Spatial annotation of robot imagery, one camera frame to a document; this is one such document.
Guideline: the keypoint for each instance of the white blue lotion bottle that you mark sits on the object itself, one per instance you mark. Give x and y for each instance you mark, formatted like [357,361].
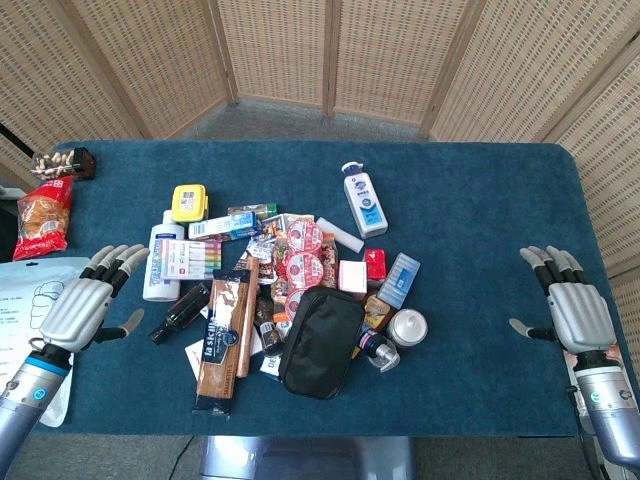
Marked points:
[364,201]

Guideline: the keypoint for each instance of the orange brown packet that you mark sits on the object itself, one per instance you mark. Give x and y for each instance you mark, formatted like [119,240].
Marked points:
[376,311]

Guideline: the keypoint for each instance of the white cream jar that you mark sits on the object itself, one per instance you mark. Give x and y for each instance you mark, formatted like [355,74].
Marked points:
[408,327]

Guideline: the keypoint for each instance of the dark brown glass bottle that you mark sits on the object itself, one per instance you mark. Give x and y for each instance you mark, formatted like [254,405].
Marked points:
[180,314]

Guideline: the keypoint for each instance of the pink white box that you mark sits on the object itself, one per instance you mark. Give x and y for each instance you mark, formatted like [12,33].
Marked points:
[352,275]

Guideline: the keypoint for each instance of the tall white bottle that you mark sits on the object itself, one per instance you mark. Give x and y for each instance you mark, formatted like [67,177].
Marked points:
[162,260]

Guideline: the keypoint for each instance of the blue table cloth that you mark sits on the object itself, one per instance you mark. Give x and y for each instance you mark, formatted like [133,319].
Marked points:
[470,280]

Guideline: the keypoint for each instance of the white paper bag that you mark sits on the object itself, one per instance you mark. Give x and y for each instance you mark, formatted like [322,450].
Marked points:
[30,320]

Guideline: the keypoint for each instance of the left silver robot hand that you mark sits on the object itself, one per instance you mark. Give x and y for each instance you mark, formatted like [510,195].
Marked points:
[75,311]

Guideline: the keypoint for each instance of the red snack bag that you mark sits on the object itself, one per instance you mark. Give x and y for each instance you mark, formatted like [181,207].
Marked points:
[43,218]

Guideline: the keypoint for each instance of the blue white toothpaste box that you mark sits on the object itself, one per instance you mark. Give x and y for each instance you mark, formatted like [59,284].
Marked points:
[223,226]

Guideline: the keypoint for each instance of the green capped tube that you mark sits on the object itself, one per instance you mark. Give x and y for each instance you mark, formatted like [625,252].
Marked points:
[252,209]

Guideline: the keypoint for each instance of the black zipper pouch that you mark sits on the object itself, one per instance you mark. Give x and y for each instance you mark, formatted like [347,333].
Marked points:
[321,343]

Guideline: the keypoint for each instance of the small red box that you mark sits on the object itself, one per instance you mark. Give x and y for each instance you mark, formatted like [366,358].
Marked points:
[375,263]

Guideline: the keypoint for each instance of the highlighter pen pack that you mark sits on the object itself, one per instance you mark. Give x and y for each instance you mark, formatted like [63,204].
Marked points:
[188,259]

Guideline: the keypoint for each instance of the light blue striped packet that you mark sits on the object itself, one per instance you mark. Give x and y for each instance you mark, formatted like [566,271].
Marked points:
[398,280]

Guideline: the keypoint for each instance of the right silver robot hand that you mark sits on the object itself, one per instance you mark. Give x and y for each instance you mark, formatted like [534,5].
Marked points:
[580,311]

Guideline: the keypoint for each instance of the small pump spray bottle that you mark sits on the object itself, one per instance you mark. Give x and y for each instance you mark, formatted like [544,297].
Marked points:
[378,350]

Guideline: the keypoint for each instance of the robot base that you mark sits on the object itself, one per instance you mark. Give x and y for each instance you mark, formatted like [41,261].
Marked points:
[305,457]

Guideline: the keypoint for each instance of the la sicilia spaghetti packet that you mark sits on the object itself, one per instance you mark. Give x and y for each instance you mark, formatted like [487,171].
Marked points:
[222,341]

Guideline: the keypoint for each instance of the copper wrapped stick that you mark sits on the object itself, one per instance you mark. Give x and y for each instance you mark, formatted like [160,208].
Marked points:
[248,320]

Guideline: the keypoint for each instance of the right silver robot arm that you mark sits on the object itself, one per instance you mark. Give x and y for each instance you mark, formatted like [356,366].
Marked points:
[607,405]

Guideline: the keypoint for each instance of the red lidded snack cup pack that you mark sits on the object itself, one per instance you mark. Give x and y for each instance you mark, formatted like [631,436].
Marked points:
[301,265]

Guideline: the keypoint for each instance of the yellow lidded box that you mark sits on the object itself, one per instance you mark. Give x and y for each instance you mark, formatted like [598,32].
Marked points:
[189,202]

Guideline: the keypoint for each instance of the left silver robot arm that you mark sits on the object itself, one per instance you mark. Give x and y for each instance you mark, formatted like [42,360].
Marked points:
[31,390]

